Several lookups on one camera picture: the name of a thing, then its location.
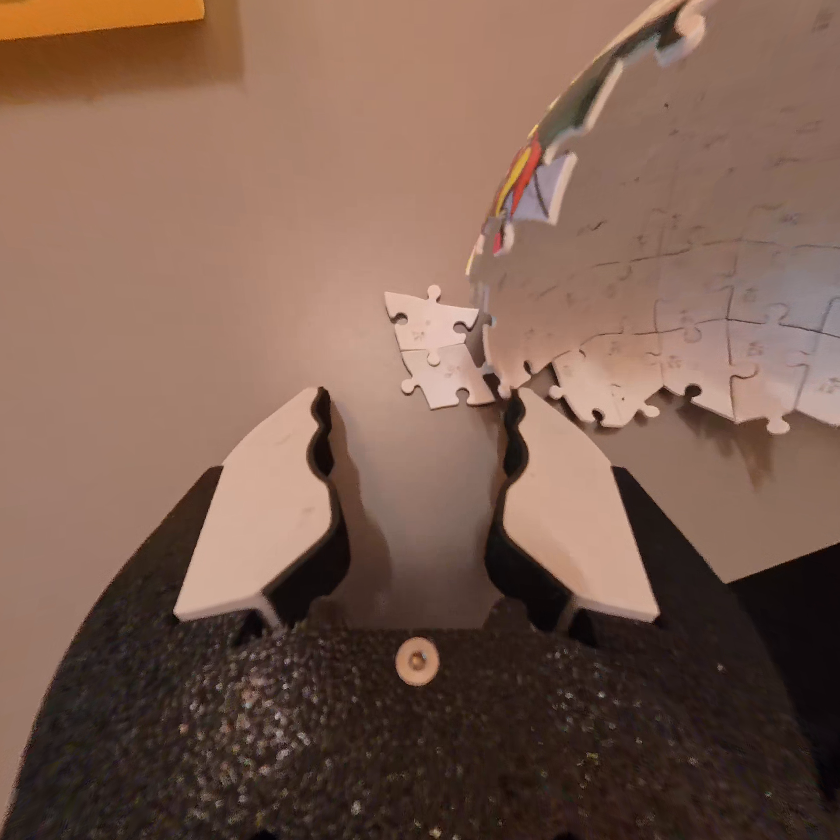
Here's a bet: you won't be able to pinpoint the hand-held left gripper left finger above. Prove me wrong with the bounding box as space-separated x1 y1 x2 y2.
172 386 350 630

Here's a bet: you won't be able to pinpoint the half-built puzzle ball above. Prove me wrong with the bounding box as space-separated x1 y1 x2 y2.
465 0 840 435

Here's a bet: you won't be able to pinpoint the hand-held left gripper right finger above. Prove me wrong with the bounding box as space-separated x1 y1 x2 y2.
484 387 660 632

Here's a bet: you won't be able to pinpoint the yellow box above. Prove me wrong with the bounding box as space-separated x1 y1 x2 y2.
0 0 206 42

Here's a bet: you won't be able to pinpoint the white joined puzzle pieces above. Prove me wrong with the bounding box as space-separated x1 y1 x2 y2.
384 284 497 411

